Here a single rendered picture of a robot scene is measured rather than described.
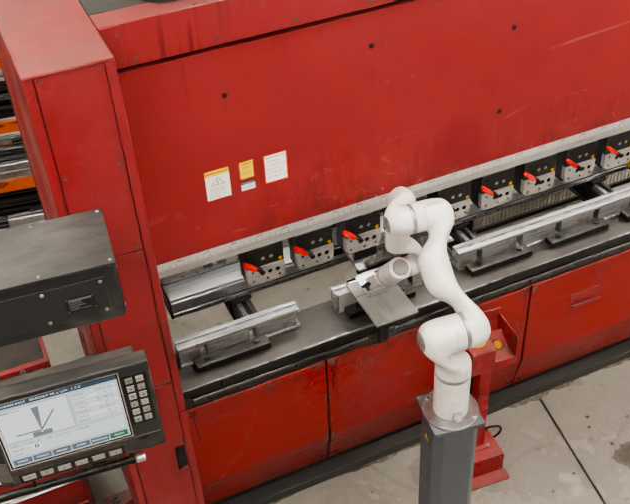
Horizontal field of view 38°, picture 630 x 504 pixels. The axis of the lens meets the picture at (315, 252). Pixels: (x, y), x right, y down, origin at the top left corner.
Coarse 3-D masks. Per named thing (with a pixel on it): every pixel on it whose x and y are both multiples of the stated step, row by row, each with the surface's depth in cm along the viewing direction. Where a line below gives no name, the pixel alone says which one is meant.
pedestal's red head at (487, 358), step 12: (504, 324) 375; (492, 336) 376; (504, 336) 378; (516, 336) 366; (480, 348) 366; (492, 348) 365; (504, 348) 376; (516, 348) 369; (480, 360) 366; (492, 360) 368; (504, 360) 371; (480, 372) 370
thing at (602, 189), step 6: (594, 180) 433; (600, 180) 434; (576, 186) 447; (582, 186) 442; (588, 186) 436; (594, 186) 434; (600, 186) 436; (606, 186) 432; (576, 192) 448; (582, 192) 444; (588, 192) 439; (594, 192) 433; (600, 192) 431; (606, 192) 429; (582, 198) 444; (588, 198) 441
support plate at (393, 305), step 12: (348, 288) 365; (360, 288) 364; (396, 288) 363; (360, 300) 358; (372, 300) 358; (384, 300) 358; (396, 300) 357; (408, 300) 357; (372, 312) 353; (384, 312) 352; (396, 312) 352; (408, 312) 352; (384, 324) 348
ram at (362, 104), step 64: (448, 0) 305; (512, 0) 317; (576, 0) 329; (192, 64) 279; (256, 64) 289; (320, 64) 299; (384, 64) 309; (448, 64) 321; (512, 64) 333; (576, 64) 347; (192, 128) 292; (256, 128) 302; (320, 128) 313; (384, 128) 325; (448, 128) 338; (512, 128) 352; (576, 128) 367; (192, 192) 306; (256, 192) 317; (320, 192) 330; (384, 192) 343
